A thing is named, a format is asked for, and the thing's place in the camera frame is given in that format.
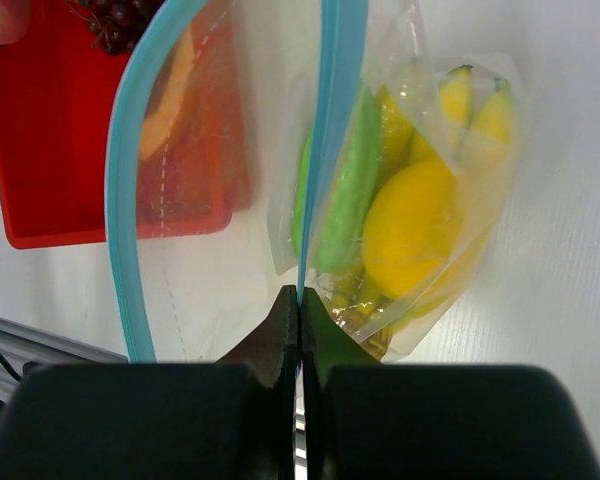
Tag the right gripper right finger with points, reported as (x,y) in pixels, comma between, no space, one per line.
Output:
(368,420)

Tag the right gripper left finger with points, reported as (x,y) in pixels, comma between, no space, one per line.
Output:
(230,419)

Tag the yellow lemon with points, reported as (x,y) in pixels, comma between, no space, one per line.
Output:
(411,227)

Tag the green cucumber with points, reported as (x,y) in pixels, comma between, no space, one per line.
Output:
(338,238)

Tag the clear zip top bag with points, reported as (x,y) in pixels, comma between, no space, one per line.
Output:
(300,66)

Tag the yellow banana bunch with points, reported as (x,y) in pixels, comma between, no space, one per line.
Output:
(479,125)

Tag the red plastic tray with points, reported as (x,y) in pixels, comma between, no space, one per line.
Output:
(56,97)

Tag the dark grapes bunch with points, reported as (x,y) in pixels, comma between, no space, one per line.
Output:
(116,26)

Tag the pink peach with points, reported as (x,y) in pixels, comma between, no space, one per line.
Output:
(15,17)

